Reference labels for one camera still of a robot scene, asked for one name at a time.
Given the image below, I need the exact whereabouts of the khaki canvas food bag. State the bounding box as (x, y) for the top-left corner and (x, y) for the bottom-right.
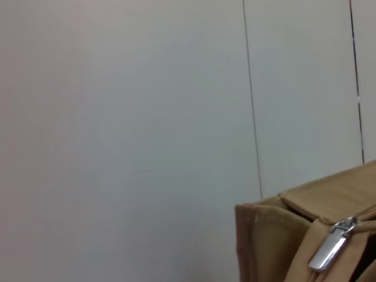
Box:
(234, 160), (376, 282)

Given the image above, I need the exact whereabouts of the silver metal zipper pull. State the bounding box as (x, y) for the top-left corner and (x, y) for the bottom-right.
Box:
(308, 216), (360, 271)

